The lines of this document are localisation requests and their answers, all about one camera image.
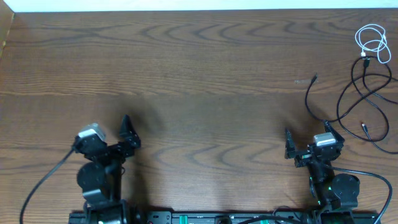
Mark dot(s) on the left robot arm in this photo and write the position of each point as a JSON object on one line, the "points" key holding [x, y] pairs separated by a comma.
{"points": [[100, 179]]}

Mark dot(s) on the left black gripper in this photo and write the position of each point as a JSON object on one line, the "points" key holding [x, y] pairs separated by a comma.
{"points": [[130, 135]]}

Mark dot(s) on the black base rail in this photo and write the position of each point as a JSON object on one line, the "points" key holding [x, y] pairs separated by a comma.
{"points": [[165, 217]]}

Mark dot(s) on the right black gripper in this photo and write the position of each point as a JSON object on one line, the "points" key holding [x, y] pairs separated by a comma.
{"points": [[302, 158]]}

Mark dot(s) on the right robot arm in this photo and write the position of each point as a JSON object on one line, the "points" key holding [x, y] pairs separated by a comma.
{"points": [[338, 194]]}

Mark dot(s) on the brown cardboard panel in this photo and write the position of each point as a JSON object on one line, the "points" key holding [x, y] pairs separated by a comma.
{"points": [[6, 20]]}

